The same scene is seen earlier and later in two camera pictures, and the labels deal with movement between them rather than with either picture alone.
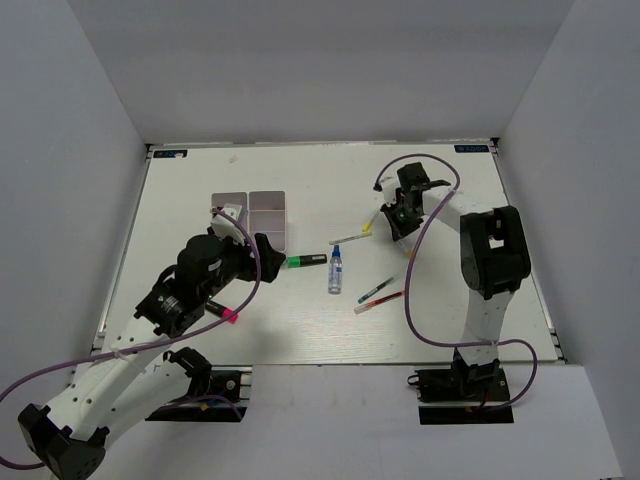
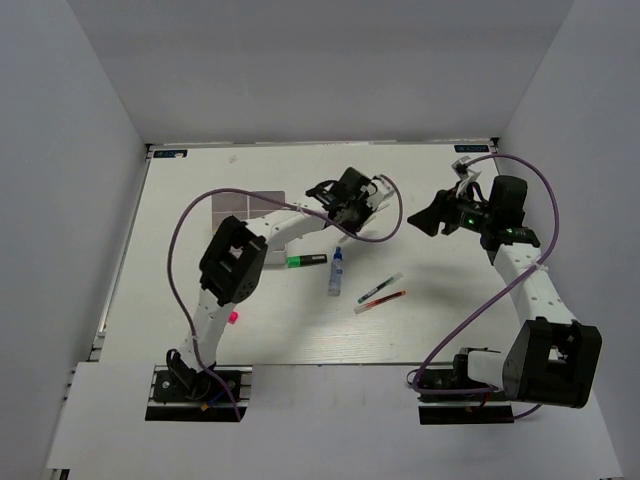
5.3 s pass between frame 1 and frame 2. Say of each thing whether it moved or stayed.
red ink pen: stayed
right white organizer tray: stayed
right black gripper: moved
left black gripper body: moved
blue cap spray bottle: stayed
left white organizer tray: stayed
